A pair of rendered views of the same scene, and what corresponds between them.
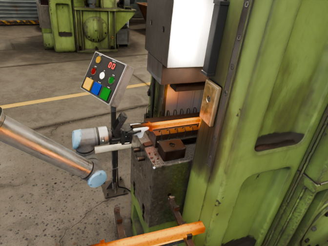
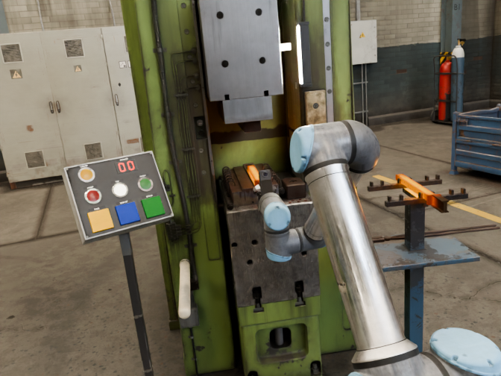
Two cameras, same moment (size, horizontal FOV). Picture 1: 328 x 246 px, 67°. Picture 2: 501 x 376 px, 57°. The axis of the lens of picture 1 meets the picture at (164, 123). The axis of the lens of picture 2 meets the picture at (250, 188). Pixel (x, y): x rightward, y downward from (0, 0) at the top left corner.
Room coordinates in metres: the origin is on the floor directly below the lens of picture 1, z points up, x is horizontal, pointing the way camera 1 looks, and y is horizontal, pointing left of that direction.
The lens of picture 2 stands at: (0.56, 1.85, 1.53)
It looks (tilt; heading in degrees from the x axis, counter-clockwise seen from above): 16 degrees down; 289
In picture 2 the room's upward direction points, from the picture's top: 5 degrees counter-clockwise
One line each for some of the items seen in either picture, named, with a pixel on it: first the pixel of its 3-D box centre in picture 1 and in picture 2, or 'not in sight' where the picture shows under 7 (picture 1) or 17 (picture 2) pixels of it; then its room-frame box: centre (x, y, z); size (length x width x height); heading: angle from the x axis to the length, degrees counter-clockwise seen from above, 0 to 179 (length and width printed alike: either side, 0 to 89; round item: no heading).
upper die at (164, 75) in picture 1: (192, 66); (241, 105); (1.24, -0.11, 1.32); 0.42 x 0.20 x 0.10; 115
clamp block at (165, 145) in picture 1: (172, 150); (293, 188); (1.02, -0.05, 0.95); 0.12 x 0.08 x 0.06; 115
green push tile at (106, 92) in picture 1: (106, 93); (153, 207); (1.46, 0.39, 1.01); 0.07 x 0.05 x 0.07; 50
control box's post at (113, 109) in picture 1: (113, 139); (137, 309); (1.62, 0.38, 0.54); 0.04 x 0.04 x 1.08; 25
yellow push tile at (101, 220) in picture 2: (88, 84); (100, 220); (1.59, 0.55, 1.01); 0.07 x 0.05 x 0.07; 50
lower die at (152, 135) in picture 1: (183, 126); (249, 182); (1.24, -0.11, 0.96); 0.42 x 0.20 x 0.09; 115
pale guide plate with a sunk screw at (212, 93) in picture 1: (209, 103); (315, 110); (0.92, -0.18, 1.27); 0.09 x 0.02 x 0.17; 25
